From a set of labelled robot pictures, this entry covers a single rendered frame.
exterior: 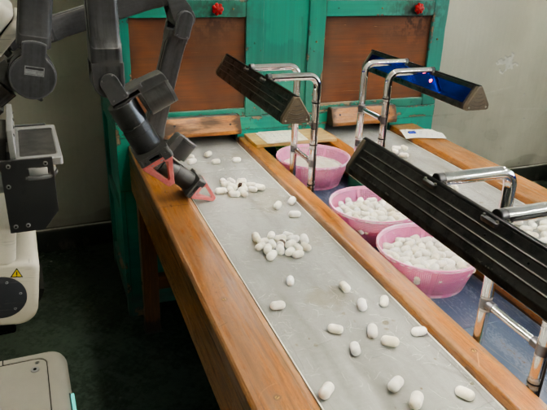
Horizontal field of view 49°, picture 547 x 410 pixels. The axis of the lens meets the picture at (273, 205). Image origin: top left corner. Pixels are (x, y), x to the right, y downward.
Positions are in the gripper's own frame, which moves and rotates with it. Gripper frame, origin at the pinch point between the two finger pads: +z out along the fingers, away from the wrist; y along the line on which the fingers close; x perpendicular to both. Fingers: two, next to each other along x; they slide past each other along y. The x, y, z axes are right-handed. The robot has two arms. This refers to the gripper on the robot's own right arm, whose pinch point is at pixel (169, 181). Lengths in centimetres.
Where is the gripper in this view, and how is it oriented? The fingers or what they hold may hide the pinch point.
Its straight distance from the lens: 126.3
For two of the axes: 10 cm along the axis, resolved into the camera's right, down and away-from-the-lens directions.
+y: -3.8, -3.8, 8.4
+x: -8.4, 5.3, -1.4
